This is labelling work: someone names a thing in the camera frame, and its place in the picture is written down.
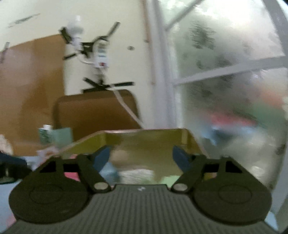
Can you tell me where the frosted glass window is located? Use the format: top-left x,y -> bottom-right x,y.
144,0 -> 288,225

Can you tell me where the white cloth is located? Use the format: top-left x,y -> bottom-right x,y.
118,169 -> 156,184

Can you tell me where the green drink carton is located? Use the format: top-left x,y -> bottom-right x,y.
38,124 -> 53,144

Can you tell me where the teal mug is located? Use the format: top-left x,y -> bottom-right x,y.
52,127 -> 74,149

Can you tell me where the brown chair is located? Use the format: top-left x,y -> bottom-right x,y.
53,89 -> 142,142

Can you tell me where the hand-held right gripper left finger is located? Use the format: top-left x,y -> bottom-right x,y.
34,146 -> 113,194

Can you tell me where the white device with black tape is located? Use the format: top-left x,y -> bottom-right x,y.
59,16 -> 135,93

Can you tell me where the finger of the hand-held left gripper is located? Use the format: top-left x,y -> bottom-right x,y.
0,152 -> 32,184

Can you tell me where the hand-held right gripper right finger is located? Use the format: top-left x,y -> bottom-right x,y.
171,146 -> 248,193

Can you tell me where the white cable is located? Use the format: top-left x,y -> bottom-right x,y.
114,89 -> 143,128

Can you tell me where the pink tin box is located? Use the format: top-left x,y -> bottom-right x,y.
60,128 -> 208,183

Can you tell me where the wooden cabinet panel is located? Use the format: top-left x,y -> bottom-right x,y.
0,34 -> 66,156

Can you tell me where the cartoon pig printed tablecloth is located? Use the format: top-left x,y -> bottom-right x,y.
0,154 -> 81,229

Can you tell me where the blue cloth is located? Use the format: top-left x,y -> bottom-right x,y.
99,162 -> 120,184

